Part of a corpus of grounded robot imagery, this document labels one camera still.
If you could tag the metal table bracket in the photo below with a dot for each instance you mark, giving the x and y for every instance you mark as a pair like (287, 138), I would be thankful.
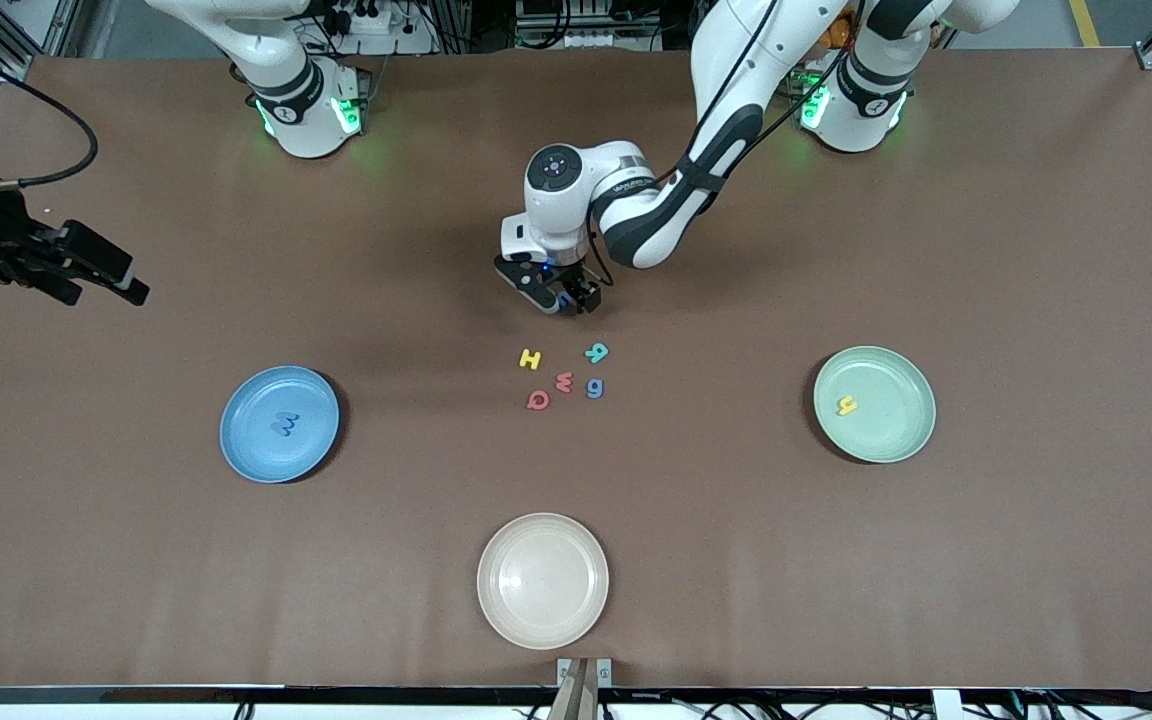
(566, 668)

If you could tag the yellow foam capital H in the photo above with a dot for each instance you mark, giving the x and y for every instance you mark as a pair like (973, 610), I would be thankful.
(530, 358)

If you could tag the blue plate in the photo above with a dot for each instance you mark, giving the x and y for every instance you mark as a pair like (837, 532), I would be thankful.
(279, 450)

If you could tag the blue foam letter W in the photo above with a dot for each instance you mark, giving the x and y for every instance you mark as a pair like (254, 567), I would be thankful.
(283, 425)

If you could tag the red foam letter Q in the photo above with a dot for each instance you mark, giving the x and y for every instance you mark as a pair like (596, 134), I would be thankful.
(529, 400)

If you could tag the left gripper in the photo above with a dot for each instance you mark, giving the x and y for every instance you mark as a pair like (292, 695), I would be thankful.
(581, 291)

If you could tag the white power strip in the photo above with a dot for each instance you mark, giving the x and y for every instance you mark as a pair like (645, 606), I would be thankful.
(596, 40)
(366, 20)

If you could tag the red foam letter w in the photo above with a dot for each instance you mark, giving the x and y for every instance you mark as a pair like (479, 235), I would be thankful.
(564, 381)

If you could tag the green plate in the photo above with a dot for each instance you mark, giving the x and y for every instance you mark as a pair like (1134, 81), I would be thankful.
(874, 405)

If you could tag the blue foam letter g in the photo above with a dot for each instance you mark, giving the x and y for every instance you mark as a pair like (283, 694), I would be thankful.
(595, 387)

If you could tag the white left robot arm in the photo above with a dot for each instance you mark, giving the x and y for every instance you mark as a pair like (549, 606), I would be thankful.
(711, 50)

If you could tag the small white box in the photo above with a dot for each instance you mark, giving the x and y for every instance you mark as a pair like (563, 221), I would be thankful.
(946, 705)

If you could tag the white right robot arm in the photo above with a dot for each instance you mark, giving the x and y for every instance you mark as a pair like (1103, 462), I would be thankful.
(286, 100)

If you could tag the beige plate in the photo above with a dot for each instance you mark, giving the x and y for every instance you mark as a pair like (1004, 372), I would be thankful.
(543, 582)

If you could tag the yellow foam small h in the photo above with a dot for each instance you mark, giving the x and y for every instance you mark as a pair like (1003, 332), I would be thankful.
(847, 405)

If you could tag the teal foam letter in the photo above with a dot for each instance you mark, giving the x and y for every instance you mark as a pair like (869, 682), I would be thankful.
(597, 352)

